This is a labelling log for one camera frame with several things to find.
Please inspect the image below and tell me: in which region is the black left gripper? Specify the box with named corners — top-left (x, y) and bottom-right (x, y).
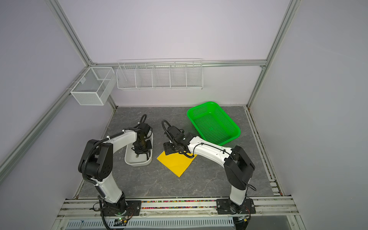
top-left (134, 139), bottom-right (152, 154)

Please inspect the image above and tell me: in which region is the yellow paper napkin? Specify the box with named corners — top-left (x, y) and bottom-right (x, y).
top-left (157, 151), bottom-right (196, 177)

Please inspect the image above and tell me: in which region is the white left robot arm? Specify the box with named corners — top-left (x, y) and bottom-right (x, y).
top-left (78, 114), bottom-right (153, 205)

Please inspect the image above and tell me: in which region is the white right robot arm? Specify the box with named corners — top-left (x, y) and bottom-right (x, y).
top-left (162, 120), bottom-right (256, 206)

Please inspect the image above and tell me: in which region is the white plastic cutlery tray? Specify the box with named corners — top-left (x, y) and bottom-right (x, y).
top-left (124, 131), bottom-right (153, 167)

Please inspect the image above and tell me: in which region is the green plastic perforated basket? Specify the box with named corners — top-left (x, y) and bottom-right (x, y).
top-left (187, 102), bottom-right (241, 146)

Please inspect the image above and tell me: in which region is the small white mesh basket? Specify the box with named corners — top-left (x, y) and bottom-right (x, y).
top-left (71, 67), bottom-right (117, 106)

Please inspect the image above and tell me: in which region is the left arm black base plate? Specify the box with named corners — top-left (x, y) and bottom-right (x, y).
top-left (102, 200), bottom-right (142, 217)

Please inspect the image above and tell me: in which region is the long white wire rack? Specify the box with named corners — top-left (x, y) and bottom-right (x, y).
top-left (117, 58), bottom-right (204, 90)

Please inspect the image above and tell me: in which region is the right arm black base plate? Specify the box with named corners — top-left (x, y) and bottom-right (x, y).
top-left (216, 197), bottom-right (256, 215)

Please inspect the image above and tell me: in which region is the white slotted cable duct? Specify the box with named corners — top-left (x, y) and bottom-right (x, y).
top-left (65, 217), bottom-right (235, 230)

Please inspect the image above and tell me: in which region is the aluminium enclosure frame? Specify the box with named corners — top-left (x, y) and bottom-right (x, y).
top-left (1, 1), bottom-right (290, 230)

